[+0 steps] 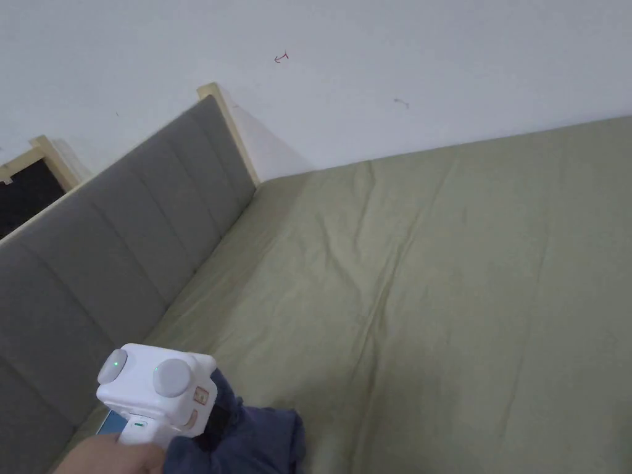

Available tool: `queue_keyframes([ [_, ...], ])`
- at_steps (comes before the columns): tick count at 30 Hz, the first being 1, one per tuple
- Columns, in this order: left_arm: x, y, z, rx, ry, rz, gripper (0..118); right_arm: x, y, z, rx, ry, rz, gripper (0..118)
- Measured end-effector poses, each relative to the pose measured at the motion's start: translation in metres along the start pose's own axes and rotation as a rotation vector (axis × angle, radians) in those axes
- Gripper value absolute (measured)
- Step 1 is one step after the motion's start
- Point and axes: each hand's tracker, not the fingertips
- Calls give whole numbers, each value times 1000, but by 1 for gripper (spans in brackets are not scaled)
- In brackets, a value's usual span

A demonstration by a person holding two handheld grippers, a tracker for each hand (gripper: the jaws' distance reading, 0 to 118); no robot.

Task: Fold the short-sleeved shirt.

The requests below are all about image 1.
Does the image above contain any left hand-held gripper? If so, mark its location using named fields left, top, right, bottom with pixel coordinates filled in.
left=95, top=343, right=230, bottom=452

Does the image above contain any dark blue shirt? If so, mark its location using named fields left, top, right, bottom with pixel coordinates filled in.
left=162, top=367, right=306, bottom=474

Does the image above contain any person's left hand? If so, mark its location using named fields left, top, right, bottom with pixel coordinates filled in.
left=53, top=433, right=167, bottom=474

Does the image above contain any phone with lit screen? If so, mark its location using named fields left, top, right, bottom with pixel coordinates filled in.
left=95, top=407, right=127, bottom=436

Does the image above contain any grey padded headboard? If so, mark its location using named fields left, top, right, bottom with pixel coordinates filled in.
left=0, top=82, right=261, bottom=474

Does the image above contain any bed with pale green sheet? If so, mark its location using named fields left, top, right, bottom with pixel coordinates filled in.
left=53, top=114, right=632, bottom=474

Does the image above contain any black panel with wooden frame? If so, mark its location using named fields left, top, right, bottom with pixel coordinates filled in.
left=0, top=135, right=91, bottom=241

